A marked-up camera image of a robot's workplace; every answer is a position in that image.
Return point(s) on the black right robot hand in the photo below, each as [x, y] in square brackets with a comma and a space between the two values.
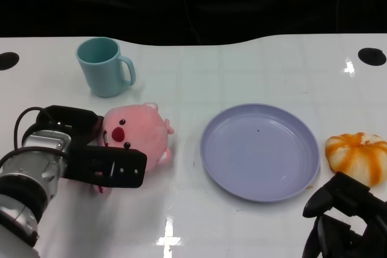
[353, 197]

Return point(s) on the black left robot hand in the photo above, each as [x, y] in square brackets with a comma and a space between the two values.
[109, 165]

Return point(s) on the pink plush beaver doll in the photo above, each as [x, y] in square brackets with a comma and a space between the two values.
[145, 131]

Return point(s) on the lavender plastic plate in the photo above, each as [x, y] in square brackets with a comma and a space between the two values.
[257, 155]

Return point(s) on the orange white squishy bun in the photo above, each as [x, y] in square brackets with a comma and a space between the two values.
[356, 153]

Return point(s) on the teal plastic mug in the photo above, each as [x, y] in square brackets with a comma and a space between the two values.
[102, 73]

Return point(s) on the black table grommet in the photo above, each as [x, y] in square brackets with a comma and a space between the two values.
[372, 56]
[7, 61]

